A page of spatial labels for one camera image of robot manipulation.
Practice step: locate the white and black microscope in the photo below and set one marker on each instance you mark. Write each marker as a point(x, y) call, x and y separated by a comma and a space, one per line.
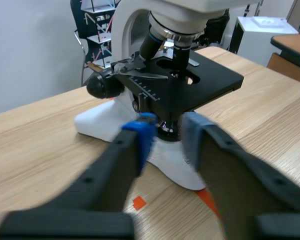
point(100, 122)

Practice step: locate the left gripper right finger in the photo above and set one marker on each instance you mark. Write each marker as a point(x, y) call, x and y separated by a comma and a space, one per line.
point(240, 190)

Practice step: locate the chair with metal frame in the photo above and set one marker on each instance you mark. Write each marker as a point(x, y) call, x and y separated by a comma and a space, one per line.
point(78, 22)

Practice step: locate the wooden desk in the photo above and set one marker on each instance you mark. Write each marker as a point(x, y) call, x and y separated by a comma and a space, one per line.
point(287, 67)

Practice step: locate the white box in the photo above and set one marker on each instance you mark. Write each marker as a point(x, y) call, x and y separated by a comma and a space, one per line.
point(260, 42)

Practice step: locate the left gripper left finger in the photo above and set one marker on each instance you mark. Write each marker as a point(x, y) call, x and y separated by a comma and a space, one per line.
point(110, 180)

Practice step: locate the white stand with black rods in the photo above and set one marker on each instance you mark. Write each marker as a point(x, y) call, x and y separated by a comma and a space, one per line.
point(100, 38)

